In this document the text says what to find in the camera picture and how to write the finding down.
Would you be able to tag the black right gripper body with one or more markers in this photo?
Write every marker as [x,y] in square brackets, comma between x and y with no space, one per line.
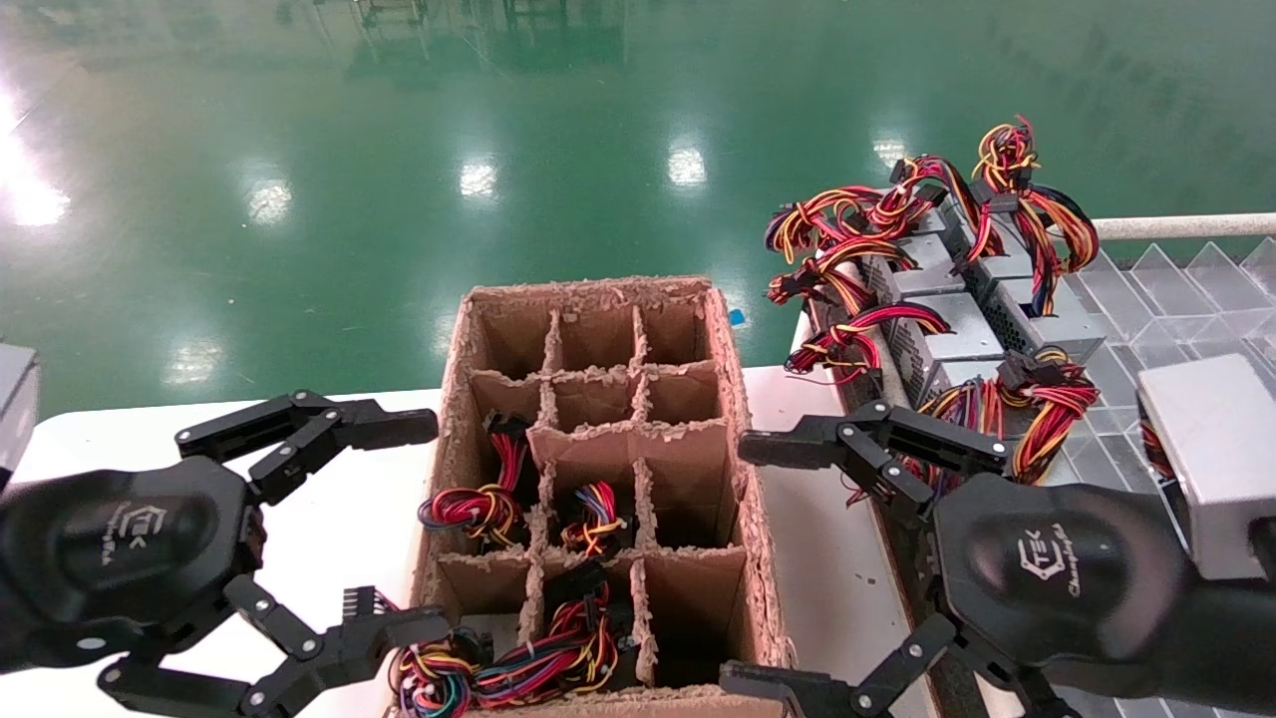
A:
[1057,578]

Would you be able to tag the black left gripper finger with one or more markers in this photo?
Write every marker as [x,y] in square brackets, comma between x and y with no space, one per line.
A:
[319,424]
[339,648]

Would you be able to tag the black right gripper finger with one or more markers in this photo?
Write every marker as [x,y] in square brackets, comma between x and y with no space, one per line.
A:
[877,439]
[797,693]

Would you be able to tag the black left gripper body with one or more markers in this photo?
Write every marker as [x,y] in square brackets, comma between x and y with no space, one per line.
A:
[120,558]

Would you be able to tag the brown divided cardboard box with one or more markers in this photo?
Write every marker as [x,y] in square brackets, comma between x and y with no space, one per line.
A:
[698,479]

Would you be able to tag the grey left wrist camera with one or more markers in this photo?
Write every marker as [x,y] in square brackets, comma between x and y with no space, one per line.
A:
[15,399]

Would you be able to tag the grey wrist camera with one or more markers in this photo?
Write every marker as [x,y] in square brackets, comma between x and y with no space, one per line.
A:
[15,399]
[1216,449]

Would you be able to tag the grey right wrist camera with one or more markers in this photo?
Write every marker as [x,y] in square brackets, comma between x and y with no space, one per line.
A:
[1216,449]

